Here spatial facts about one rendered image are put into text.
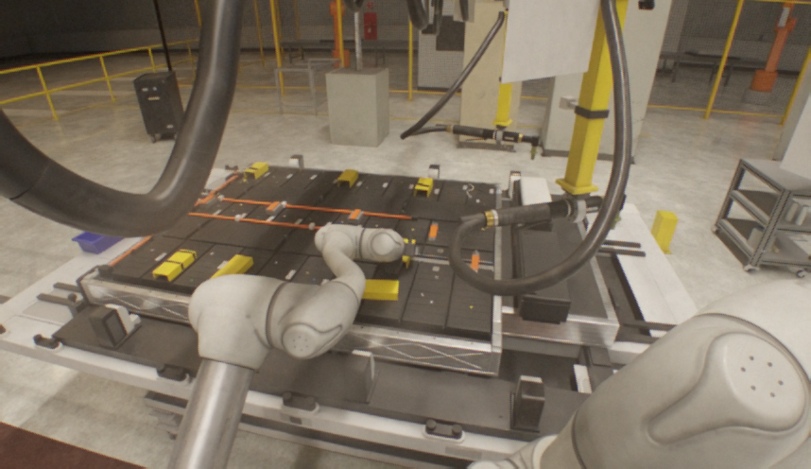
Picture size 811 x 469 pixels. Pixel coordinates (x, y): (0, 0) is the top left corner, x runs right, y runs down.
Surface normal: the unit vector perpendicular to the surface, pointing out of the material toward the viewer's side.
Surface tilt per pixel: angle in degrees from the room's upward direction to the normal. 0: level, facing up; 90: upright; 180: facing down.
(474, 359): 90
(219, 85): 68
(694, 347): 48
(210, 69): 59
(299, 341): 74
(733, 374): 25
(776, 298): 14
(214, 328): 41
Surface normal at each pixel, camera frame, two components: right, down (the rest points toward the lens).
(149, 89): 0.29, 0.45
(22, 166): 0.87, 0.18
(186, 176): 0.48, -0.05
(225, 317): -0.11, -0.37
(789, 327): -0.08, -0.74
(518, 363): 0.00, -0.88
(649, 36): -0.21, 0.46
